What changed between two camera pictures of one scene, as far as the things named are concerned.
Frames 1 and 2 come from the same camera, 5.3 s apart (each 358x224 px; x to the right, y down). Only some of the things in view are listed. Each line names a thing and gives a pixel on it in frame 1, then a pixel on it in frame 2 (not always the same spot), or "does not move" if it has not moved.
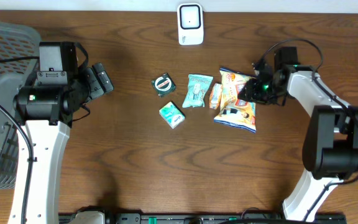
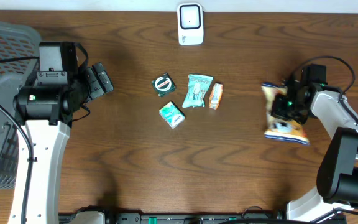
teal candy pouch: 197,86 does not move
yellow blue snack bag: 234,111 → 278,128
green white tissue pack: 172,114 does not move
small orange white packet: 215,96 does not move
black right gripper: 252,94 → 277,111
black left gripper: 91,74 does not move
